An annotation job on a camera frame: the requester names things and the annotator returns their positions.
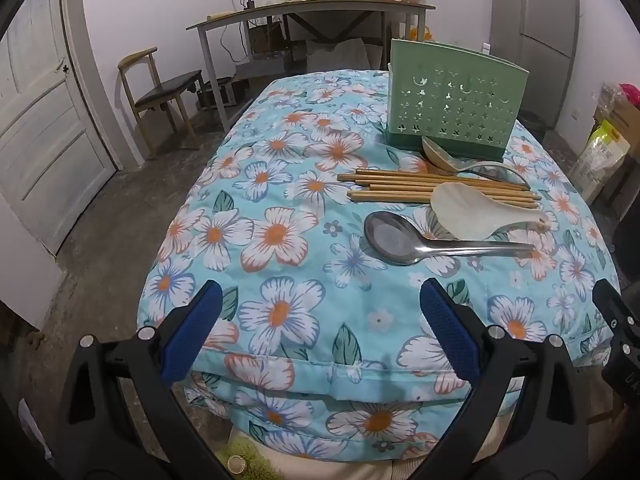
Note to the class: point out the white panelled door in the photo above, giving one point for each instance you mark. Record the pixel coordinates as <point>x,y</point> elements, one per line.
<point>45,125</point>

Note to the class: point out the blue floral blanket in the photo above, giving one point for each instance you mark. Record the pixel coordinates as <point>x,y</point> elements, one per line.
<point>300,220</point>

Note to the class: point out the green perforated utensil holder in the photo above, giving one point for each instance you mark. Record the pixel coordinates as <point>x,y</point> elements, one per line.
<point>450,100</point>

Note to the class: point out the black trash bin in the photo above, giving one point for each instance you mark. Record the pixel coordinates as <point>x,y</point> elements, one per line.
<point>532,127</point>

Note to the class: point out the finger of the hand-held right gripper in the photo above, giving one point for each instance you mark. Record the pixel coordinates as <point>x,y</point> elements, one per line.
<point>610,307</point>

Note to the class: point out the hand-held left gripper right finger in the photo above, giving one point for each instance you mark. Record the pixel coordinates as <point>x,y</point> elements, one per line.
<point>450,325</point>

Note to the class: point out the large metal spoon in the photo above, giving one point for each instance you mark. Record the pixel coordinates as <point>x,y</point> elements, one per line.
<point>390,240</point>

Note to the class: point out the cardboard box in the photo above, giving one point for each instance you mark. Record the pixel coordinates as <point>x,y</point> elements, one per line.
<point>622,110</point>

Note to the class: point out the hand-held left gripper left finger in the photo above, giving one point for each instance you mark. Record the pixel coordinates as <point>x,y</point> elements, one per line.
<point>192,330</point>

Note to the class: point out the orange plastic bag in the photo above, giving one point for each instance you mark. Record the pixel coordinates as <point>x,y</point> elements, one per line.
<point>415,32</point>

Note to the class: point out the bunch of wooden chopsticks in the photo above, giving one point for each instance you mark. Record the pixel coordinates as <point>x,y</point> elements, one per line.
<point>400,185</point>

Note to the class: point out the grey refrigerator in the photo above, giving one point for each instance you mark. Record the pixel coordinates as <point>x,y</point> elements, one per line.
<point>545,20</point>

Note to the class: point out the pink plastic bag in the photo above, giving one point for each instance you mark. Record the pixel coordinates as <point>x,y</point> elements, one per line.
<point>631,92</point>

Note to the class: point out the long grey-legged table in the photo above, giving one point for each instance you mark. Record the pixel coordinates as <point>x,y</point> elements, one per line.
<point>300,9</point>

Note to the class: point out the white rice paddle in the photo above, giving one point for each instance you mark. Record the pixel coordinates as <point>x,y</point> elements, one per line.
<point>465,210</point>

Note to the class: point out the yellow-green sack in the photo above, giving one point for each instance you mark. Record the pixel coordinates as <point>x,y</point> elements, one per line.
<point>600,155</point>

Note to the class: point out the wooden chair with dark seat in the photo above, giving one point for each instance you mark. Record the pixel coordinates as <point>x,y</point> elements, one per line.
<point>165,90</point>

